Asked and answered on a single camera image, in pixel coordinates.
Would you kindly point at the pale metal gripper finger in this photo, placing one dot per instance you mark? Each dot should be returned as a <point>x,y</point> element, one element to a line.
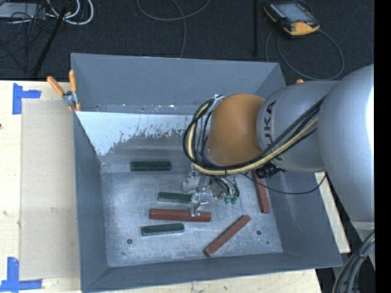
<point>195,211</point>
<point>200,198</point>

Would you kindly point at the red-brown flat block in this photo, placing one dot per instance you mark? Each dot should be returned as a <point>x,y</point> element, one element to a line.
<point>227,236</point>
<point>262,197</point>
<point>171,215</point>

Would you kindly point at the dark green flat block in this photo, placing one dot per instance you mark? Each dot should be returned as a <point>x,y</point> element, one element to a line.
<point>151,166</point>
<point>174,197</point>
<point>162,229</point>

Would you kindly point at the grey metal bin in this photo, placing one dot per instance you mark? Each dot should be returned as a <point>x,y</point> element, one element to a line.
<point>146,249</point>

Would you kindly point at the pale wood flat board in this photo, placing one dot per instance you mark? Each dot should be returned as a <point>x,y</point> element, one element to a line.
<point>49,194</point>

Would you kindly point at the black cylinder on white bracket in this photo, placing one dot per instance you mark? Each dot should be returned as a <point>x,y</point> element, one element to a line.
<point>268,172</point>

